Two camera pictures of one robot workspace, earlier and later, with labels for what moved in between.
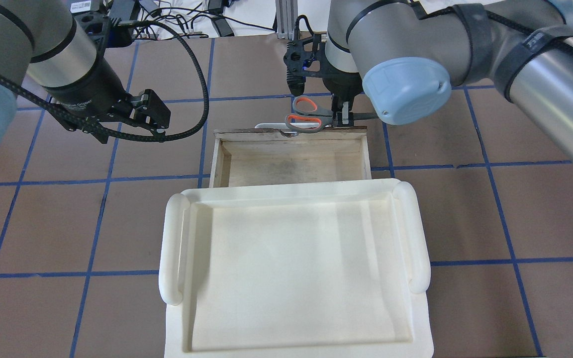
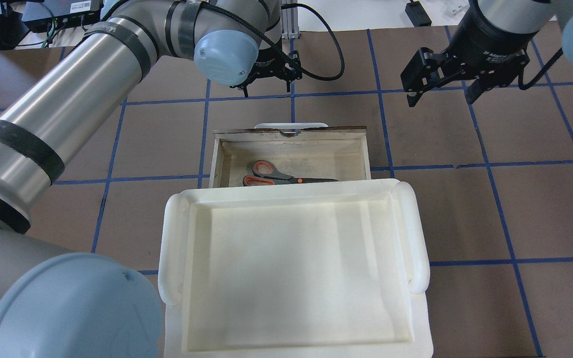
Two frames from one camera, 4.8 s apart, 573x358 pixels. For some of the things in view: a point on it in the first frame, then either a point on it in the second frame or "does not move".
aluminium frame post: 286,14 does not move
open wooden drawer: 264,156 does not move
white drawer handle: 282,125 does not move
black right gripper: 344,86 → 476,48
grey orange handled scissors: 308,117 → 266,174
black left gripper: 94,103 → 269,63
